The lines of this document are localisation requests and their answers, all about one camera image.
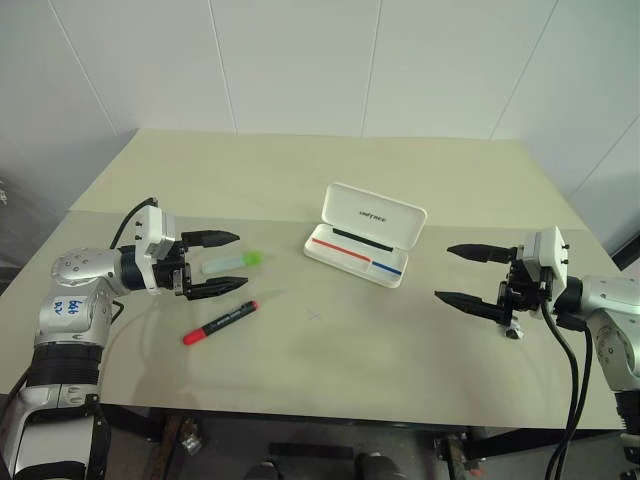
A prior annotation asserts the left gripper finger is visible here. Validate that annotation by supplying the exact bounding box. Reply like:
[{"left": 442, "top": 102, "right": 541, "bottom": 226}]
[
  {"left": 187, "top": 275, "right": 250, "bottom": 302},
  {"left": 179, "top": 228, "right": 241, "bottom": 250}
]

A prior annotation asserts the white open pencil case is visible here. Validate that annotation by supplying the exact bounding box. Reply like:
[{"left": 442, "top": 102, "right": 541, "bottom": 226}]
[{"left": 302, "top": 182, "right": 428, "bottom": 289}]

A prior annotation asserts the silver metal bracket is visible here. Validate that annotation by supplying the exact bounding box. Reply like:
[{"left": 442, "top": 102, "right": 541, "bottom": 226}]
[{"left": 177, "top": 418, "right": 204, "bottom": 454}]

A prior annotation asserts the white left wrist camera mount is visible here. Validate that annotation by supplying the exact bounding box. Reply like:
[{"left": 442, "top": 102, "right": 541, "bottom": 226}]
[{"left": 133, "top": 205, "right": 177, "bottom": 297}]

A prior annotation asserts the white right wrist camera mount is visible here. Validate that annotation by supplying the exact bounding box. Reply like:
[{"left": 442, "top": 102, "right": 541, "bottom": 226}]
[{"left": 519, "top": 225, "right": 569, "bottom": 321}]

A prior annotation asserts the translucent tube with green cap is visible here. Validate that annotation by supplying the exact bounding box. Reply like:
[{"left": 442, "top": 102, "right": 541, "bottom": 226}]
[{"left": 201, "top": 249, "right": 265, "bottom": 276}]

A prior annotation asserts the rusty metal clamp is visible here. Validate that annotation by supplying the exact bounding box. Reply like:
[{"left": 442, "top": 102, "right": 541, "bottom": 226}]
[{"left": 432, "top": 432, "right": 484, "bottom": 480}]

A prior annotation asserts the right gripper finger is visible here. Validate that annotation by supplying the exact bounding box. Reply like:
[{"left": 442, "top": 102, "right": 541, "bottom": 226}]
[
  {"left": 445, "top": 242, "right": 520, "bottom": 265},
  {"left": 434, "top": 290, "right": 507, "bottom": 325}
]

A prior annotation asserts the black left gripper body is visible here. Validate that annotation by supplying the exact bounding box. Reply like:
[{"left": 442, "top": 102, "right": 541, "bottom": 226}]
[{"left": 152, "top": 242, "right": 194, "bottom": 302}]

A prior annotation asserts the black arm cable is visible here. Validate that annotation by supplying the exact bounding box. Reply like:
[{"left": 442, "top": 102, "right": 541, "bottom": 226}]
[
  {"left": 109, "top": 197, "right": 156, "bottom": 251},
  {"left": 540, "top": 298, "right": 597, "bottom": 480}
]

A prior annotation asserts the red and black marker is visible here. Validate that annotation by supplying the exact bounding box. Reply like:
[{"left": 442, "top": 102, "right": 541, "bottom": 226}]
[{"left": 182, "top": 299, "right": 261, "bottom": 347}]

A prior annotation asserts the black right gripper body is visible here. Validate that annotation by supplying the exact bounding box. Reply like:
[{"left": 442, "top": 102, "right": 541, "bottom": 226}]
[{"left": 496, "top": 258, "right": 552, "bottom": 342}]

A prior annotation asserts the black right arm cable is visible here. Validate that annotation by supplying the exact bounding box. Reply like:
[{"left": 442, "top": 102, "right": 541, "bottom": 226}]
[{"left": 540, "top": 298, "right": 597, "bottom": 480}]

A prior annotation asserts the dark rounded shape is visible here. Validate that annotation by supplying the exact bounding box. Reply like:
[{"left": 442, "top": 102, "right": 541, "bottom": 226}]
[
  {"left": 245, "top": 460, "right": 292, "bottom": 480},
  {"left": 353, "top": 451, "right": 417, "bottom": 480}
]

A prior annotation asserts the dark object beside wall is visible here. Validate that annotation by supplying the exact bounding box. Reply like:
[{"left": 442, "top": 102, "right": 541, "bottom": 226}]
[{"left": 611, "top": 233, "right": 640, "bottom": 272}]

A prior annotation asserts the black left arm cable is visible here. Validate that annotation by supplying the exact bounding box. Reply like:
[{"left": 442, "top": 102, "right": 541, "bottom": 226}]
[{"left": 109, "top": 197, "right": 156, "bottom": 251}]

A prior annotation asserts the black table frame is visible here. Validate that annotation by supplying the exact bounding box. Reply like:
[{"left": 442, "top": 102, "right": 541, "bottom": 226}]
[{"left": 94, "top": 405, "right": 626, "bottom": 480}]

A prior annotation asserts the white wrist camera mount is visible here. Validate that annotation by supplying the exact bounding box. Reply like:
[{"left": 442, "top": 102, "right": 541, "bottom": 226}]
[
  {"left": 133, "top": 205, "right": 177, "bottom": 297},
  {"left": 519, "top": 225, "right": 569, "bottom": 321}
]

